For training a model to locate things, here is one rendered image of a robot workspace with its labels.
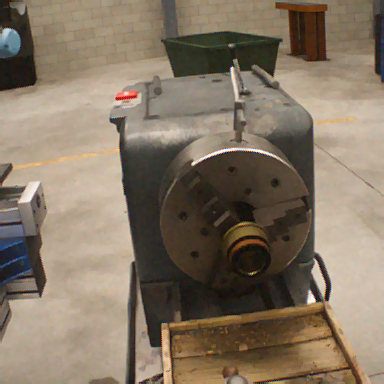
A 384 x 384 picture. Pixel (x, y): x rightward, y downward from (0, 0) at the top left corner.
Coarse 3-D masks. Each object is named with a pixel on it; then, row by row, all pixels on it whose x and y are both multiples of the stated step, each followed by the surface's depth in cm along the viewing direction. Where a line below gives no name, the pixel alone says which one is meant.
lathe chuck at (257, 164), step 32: (192, 160) 107; (224, 160) 105; (256, 160) 105; (160, 192) 115; (224, 192) 107; (256, 192) 108; (288, 192) 109; (160, 224) 109; (192, 224) 110; (192, 256) 112; (288, 256) 114
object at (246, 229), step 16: (240, 224) 100; (256, 224) 100; (224, 240) 101; (240, 240) 98; (256, 240) 97; (224, 256) 103; (240, 256) 96; (256, 256) 102; (240, 272) 98; (256, 272) 98
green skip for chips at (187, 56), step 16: (224, 32) 675; (240, 32) 645; (176, 48) 615; (192, 48) 570; (208, 48) 536; (224, 48) 545; (240, 48) 553; (256, 48) 561; (272, 48) 570; (176, 64) 636; (192, 64) 588; (208, 64) 549; (224, 64) 556; (240, 64) 564; (256, 64) 572; (272, 64) 581
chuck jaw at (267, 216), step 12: (276, 204) 109; (288, 204) 108; (300, 204) 106; (264, 216) 106; (276, 216) 104; (288, 216) 106; (300, 216) 106; (264, 228) 102; (276, 228) 105; (276, 240) 103
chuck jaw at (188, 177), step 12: (192, 168) 105; (180, 180) 106; (192, 180) 104; (204, 180) 104; (192, 192) 103; (204, 192) 103; (216, 192) 105; (204, 204) 104; (216, 204) 102; (228, 204) 106; (216, 216) 103; (228, 216) 101; (216, 228) 101; (228, 228) 102
